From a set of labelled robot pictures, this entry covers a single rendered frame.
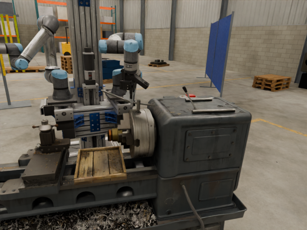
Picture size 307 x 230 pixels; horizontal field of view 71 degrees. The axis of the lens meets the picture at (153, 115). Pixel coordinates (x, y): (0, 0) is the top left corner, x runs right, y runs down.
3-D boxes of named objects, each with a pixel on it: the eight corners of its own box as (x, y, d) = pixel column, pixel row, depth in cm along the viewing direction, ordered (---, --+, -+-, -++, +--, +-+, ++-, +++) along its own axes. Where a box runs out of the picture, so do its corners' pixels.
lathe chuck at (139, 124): (138, 138, 162) (140, 100, 146) (147, 167, 136) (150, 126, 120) (126, 138, 160) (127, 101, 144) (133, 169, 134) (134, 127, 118)
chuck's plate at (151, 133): (143, 137, 163) (145, 100, 147) (152, 166, 137) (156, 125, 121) (138, 138, 162) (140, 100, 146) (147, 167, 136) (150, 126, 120)
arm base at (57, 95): (52, 96, 185) (50, 85, 182) (71, 95, 191) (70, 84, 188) (52, 101, 172) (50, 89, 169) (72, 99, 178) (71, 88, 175)
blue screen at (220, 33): (196, 77, 995) (201, 22, 915) (214, 78, 986) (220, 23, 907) (205, 101, 609) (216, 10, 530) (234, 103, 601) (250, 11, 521)
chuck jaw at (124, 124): (134, 129, 143) (132, 112, 146) (134, 128, 138) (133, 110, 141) (117, 130, 140) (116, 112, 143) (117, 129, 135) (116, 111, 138)
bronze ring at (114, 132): (121, 124, 141) (107, 125, 138) (123, 130, 132) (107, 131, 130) (121, 138, 144) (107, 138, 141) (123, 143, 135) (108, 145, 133)
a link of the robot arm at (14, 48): (24, 54, 162) (22, 43, 159) (7, 55, 155) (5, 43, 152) (21, 54, 167) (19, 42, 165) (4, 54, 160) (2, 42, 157)
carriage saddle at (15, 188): (69, 150, 158) (69, 143, 156) (60, 193, 116) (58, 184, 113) (24, 154, 151) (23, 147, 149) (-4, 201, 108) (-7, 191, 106)
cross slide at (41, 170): (66, 143, 155) (65, 138, 153) (55, 180, 116) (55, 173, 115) (40, 146, 151) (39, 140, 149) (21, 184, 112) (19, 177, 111)
